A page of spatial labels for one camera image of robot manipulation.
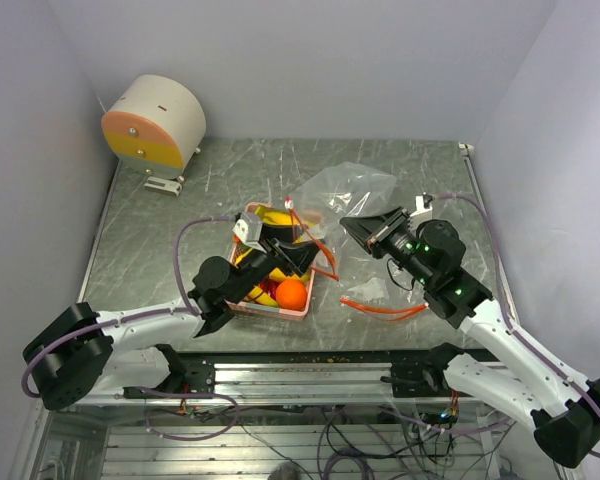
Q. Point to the clear zip bag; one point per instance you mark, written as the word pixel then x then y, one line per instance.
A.
pixel 374 299
pixel 317 206

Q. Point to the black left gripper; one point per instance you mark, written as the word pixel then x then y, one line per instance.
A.
pixel 298 259

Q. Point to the single yellow banana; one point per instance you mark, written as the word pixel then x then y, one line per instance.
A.
pixel 259 296

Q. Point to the yellow banana bunch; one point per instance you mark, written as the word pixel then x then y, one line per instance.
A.
pixel 241 267

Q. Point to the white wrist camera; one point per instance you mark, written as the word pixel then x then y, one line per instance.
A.
pixel 248 228
pixel 423 208

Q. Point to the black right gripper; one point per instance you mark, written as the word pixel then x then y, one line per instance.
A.
pixel 372 231

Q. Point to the aluminium rail frame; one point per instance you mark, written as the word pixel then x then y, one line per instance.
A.
pixel 350 415

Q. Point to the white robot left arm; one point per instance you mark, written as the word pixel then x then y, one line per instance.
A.
pixel 131 351

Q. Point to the pink perforated plastic basket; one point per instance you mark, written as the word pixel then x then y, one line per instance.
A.
pixel 308 279

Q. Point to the round cream drawer box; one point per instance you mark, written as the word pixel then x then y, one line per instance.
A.
pixel 155 127

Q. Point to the red chili pepper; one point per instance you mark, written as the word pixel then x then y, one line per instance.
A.
pixel 269 286

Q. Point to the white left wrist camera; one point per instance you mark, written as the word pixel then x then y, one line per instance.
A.
pixel 248 228

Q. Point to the small white bracket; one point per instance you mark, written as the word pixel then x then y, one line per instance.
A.
pixel 170 187

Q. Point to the orange fruit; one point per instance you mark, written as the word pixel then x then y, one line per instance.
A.
pixel 291 294

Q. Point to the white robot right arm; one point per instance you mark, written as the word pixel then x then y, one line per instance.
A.
pixel 559 405

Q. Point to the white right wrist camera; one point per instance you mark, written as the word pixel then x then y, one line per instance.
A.
pixel 423 208

